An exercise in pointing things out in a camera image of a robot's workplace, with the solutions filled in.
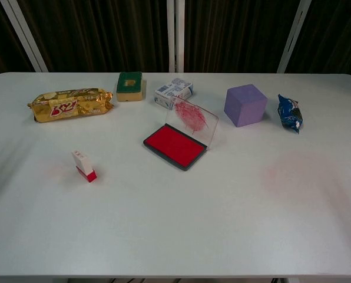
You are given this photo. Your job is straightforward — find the white and red stamp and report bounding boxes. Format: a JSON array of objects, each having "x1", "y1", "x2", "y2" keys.
[{"x1": 71, "y1": 150, "x2": 98, "y2": 184}]

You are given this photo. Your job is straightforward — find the dark pleated curtain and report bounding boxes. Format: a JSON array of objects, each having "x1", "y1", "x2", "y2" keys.
[{"x1": 0, "y1": 0, "x2": 351, "y2": 81}]

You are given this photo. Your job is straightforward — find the purple foam cube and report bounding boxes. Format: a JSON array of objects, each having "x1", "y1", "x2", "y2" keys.
[{"x1": 223, "y1": 84, "x2": 269, "y2": 129}]

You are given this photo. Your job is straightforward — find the gold biscuit package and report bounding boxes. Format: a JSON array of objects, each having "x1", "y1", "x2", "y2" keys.
[{"x1": 27, "y1": 87, "x2": 115, "y2": 124}]

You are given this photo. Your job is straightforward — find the blue snack packet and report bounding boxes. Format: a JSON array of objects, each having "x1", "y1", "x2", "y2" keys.
[{"x1": 277, "y1": 94, "x2": 305, "y2": 135}]

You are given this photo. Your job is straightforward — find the white metal frame post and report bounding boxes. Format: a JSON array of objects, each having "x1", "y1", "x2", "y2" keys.
[
  {"x1": 0, "y1": 0, "x2": 49, "y2": 73},
  {"x1": 166, "y1": 0, "x2": 186, "y2": 73},
  {"x1": 276, "y1": 0, "x2": 312, "y2": 74}
]

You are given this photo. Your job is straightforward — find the white blue small carton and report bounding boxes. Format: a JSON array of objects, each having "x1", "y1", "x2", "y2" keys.
[{"x1": 154, "y1": 78, "x2": 194, "y2": 110}]

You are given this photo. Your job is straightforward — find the green yellow sponge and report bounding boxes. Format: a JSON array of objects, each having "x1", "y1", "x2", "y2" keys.
[{"x1": 115, "y1": 71, "x2": 147, "y2": 104}]

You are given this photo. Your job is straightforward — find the red ink pad clear lid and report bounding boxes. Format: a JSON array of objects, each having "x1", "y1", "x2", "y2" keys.
[{"x1": 143, "y1": 94, "x2": 220, "y2": 173}]

